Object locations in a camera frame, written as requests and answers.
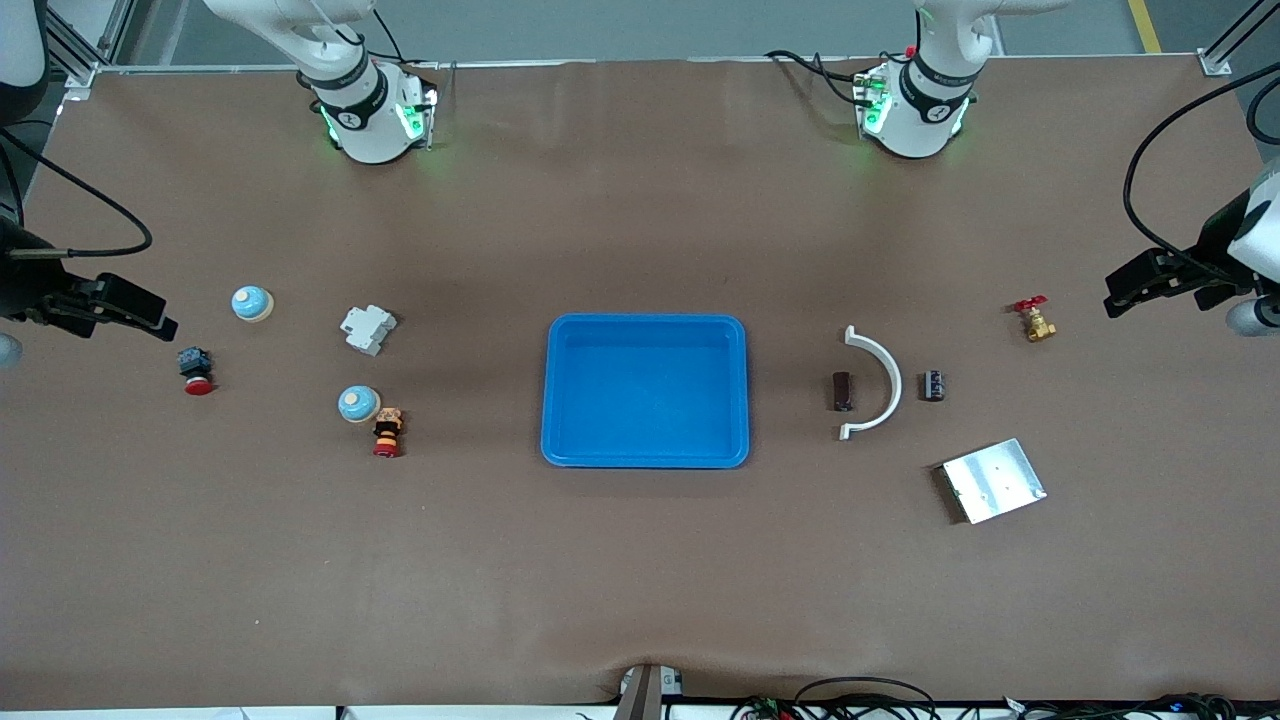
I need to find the red pushbutton with black body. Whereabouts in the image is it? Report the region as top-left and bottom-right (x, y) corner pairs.
(177, 346), (215, 396)

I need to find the white circuit breaker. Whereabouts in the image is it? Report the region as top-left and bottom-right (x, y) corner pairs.
(340, 304), (398, 356)

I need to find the silver metal plate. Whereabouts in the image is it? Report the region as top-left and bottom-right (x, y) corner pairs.
(940, 438), (1048, 525)

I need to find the blue plastic tray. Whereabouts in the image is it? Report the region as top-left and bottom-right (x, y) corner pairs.
(541, 314), (750, 469)

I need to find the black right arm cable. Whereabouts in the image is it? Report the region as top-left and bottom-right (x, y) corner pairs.
(0, 130), (154, 257)

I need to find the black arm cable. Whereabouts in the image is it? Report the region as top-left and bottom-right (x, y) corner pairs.
(1122, 65), (1280, 283)
(0, 130), (154, 257)

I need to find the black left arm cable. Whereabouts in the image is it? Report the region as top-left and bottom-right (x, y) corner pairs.
(1122, 65), (1280, 283)

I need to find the brass valve with red handle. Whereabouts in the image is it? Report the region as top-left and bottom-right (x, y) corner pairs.
(1012, 295), (1058, 343)

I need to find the aluminium frame profile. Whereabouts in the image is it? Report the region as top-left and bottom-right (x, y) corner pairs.
(1200, 0), (1280, 76)
(0, 0), (136, 101)

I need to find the white half-ring pipe clamp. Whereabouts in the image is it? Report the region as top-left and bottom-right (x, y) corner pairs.
(838, 325), (903, 442)

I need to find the black cable bundle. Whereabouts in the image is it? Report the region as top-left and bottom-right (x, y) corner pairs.
(1005, 692), (1246, 720)

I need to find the black base cable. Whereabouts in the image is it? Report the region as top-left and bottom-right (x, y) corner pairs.
(765, 48), (886, 106)

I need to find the black cable loop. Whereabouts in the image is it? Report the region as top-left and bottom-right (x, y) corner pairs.
(790, 676), (939, 720)

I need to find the dark metal post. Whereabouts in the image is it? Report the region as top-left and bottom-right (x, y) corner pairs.
(613, 664), (663, 720)

